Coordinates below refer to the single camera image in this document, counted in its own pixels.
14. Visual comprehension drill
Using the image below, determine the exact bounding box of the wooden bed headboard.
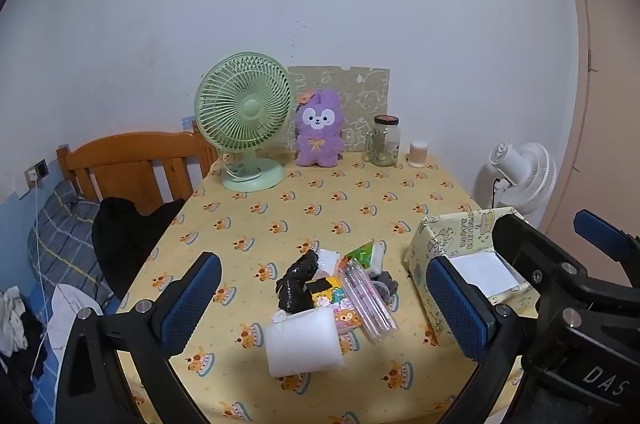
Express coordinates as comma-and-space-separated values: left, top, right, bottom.
56, 126, 221, 217

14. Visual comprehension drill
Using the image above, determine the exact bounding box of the black plastic bag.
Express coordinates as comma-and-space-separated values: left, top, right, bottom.
275, 250, 321, 315

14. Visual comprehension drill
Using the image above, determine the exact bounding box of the pile of clothes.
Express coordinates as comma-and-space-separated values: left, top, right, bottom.
0, 286, 48, 424

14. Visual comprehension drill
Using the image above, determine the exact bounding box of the yellow cartoon printed box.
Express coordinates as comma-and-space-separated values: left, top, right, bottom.
403, 205, 538, 347

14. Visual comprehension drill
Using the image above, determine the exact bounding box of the wall socket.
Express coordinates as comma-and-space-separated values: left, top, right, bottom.
25, 159, 51, 187

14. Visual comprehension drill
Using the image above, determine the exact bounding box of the grey plaid pillow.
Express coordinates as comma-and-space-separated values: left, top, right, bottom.
27, 180, 121, 305

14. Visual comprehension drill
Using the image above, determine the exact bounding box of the yellow printed tablecloth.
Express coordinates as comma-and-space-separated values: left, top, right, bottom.
112, 151, 538, 424

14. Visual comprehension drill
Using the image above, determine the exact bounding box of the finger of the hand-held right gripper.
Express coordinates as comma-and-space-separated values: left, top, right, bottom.
573, 210, 640, 262
491, 214, 601, 357

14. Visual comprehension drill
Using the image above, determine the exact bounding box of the green desk fan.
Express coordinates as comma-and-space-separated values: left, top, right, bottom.
194, 50, 294, 192

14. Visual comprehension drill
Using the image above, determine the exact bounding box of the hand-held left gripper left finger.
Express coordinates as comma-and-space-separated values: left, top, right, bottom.
55, 251, 223, 424

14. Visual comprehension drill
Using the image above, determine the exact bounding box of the grey socks bundle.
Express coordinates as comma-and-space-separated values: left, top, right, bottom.
370, 271, 400, 312

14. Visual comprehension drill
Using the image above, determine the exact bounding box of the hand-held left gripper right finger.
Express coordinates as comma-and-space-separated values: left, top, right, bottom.
425, 255, 538, 424

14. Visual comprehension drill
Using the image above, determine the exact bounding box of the white cloth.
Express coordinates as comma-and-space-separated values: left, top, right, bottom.
47, 284, 103, 385

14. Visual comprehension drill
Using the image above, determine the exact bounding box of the peach door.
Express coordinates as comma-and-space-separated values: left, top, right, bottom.
540, 0, 640, 245

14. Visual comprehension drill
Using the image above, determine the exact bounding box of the purple plush toy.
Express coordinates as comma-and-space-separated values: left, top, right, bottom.
294, 88, 345, 168

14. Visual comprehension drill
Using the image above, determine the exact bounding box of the cotton swab container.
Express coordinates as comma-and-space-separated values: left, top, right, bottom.
408, 141, 429, 169

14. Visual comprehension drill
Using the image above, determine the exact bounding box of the glass jar with handle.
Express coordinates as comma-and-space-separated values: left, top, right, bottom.
365, 115, 401, 168

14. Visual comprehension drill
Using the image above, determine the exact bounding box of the white floor fan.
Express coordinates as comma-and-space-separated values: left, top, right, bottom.
475, 141, 558, 227

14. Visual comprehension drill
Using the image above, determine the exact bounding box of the white orange packet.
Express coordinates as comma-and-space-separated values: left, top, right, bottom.
316, 249, 346, 277

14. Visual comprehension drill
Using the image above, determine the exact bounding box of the beige printed cardboard panel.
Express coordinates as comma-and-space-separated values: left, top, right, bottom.
286, 65, 391, 155

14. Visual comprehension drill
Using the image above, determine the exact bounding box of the clear pink pen packet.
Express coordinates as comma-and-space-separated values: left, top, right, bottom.
339, 256, 401, 344

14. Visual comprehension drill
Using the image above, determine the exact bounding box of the green tissue pack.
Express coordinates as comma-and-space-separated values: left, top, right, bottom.
345, 240, 388, 277

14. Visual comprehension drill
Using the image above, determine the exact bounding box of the white soft roll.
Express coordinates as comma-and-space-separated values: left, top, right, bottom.
265, 306, 347, 379

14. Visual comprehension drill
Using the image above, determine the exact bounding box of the colourful cartoon packet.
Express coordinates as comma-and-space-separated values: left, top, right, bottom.
306, 274, 371, 340

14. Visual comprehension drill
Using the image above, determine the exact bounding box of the black cloth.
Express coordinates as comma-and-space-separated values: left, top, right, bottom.
91, 197, 187, 299

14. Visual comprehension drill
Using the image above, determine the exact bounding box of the white cable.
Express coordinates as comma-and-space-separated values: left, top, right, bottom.
30, 184, 53, 380

